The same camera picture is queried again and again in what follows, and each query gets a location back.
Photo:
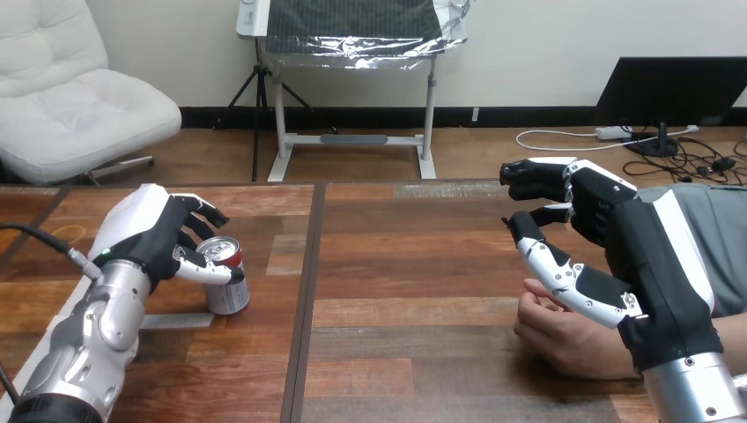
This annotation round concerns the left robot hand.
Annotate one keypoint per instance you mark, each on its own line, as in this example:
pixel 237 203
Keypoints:
pixel 140 239

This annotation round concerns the person's hand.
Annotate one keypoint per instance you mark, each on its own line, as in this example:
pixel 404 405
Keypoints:
pixel 563 341

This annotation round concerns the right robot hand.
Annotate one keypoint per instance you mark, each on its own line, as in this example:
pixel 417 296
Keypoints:
pixel 653 274

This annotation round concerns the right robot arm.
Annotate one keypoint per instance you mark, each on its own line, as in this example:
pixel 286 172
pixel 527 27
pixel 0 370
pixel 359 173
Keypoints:
pixel 694 388

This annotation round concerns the person's forearm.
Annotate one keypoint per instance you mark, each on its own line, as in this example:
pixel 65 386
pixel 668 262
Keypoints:
pixel 736 344

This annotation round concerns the person's body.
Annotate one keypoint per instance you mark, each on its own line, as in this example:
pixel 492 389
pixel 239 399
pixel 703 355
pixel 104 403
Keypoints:
pixel 721 245

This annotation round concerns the red and white drink can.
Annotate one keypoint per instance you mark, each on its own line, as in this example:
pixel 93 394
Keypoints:
pixel 229 299

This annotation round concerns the white power strip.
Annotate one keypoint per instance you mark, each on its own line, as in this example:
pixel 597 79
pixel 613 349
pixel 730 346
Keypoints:
pixel 613 133

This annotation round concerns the white cushioned chair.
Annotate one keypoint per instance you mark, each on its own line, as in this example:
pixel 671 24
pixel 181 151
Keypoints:
pixel 70 99

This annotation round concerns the black tripod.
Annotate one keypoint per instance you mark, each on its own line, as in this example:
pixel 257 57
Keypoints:
pixel 257 117

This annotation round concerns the dark screen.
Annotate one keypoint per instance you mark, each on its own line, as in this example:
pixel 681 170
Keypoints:
pixel 671 87

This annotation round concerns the white desk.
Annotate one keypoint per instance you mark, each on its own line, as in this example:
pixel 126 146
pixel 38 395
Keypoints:
pixel 350 140

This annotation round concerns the foil sheet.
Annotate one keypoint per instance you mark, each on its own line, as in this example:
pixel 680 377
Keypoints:
pixel 362 49

